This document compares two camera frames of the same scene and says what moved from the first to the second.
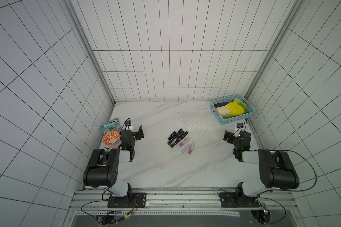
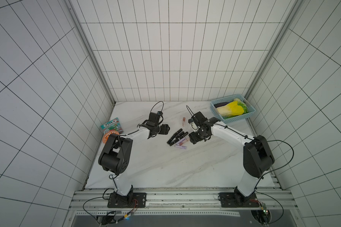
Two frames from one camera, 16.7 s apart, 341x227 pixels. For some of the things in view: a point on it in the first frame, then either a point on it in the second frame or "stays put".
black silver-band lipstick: (175, 143) stays put
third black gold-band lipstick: (184, 135) stays put
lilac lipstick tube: (183, 139) stays put
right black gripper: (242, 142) to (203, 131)
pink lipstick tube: (191, 147) to (183, 121)
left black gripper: (137, 134) to (165, 129)
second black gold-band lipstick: (180, 134) stays put
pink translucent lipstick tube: (185, 141) stays put
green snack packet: (113, 125) stays put
